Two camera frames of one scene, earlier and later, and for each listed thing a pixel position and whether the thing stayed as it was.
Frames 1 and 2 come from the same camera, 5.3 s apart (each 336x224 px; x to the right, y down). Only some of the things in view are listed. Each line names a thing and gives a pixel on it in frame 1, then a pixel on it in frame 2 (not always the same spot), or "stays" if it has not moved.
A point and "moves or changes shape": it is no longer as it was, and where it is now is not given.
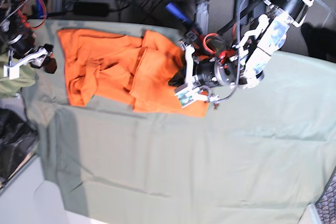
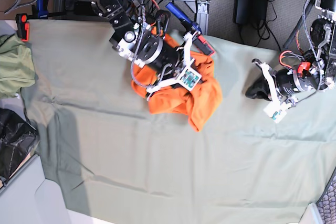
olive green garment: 10,88 stays
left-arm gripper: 197,76 to 283,83
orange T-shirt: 138,70 moves or changes shape
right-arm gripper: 34,55 to 170,64
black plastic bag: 19,139 stays
